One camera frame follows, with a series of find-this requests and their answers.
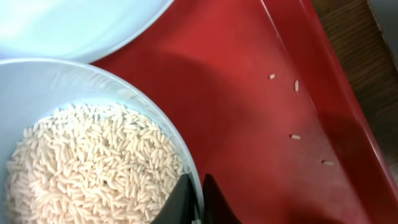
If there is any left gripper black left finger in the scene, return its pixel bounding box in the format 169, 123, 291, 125
151, 174, 195, 224

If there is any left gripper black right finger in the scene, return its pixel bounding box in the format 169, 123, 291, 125
203, 174, 242, 224

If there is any pile of white rice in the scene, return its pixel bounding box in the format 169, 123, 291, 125
5, 104, 183, 223

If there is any light blue rice bowl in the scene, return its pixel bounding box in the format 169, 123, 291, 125
1, 58, 205, 221

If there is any grey dishwasher rack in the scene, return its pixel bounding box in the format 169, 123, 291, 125
368, 0, 397, 68

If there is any red serving tray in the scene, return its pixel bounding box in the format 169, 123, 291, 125
96, 0, 397, 223

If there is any large light blue plate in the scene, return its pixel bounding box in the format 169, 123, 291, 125
1, 0, 173, 63

